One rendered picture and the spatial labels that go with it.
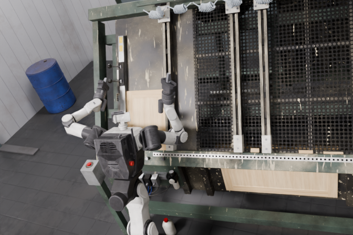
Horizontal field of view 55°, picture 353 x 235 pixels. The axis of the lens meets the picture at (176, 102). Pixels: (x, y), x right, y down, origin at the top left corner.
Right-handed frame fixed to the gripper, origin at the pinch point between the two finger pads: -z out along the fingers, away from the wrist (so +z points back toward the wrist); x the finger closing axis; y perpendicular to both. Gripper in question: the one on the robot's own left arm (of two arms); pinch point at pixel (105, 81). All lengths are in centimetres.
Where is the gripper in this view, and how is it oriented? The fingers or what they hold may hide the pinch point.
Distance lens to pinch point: 282.7
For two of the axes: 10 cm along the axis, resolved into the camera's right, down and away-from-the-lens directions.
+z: -1.8, 8.4, -5.1
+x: 3.3, 5.4, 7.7
